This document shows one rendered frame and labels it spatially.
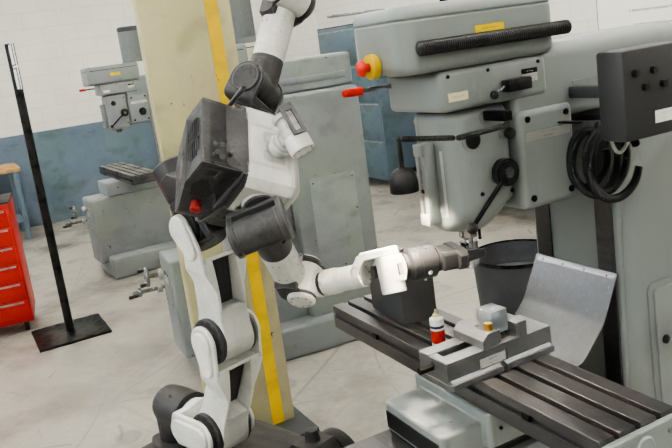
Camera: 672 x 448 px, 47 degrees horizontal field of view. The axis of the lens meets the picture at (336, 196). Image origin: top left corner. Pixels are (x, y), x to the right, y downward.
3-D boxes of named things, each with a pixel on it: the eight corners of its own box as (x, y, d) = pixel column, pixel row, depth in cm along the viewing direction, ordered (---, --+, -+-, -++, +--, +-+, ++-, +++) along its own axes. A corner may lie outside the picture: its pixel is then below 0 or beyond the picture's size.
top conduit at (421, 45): (424, 56, 172) (422, 40, 171) (414, 57, 176) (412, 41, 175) (573, 33, 192) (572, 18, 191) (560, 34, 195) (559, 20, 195)
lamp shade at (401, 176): (384, 194, 189) (381, 169, 188) (401, 187, 195) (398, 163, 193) (408, 195, 185) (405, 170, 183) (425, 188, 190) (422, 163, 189)
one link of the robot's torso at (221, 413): (183, 446, 247) (184, 319, 228) (231, 419, 261) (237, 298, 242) (213, 473, 237) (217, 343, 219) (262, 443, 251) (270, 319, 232)
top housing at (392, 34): (406, 77, 175) (398, 6, 172) (351, 79, 198) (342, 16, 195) (560, 51, 195) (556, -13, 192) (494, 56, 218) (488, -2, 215)
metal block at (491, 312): (493, 335, 200) (490, 313, 199) (478, 329, 205) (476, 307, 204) (508, 329, 202) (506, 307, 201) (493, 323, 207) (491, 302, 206)
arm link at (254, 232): (253, 271, 194) (236, 244, 183) (245, 243, 199) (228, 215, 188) (296, 254, 194) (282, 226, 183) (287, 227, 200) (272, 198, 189)
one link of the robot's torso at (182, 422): (173, 446, 251) (166, 409, 249) (221, 420, 265) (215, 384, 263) (211, 464, 237) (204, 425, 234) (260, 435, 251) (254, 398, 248)
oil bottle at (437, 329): (437, 349, 216) (433, 312, 214) (429, 345, 220) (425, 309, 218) (449, 345, 218) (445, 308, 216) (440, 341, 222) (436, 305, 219)
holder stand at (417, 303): (404, 326, 237) (396, 264, 233) (372, 307, 257) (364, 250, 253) (437, 316, 241) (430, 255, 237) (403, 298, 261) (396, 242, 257)
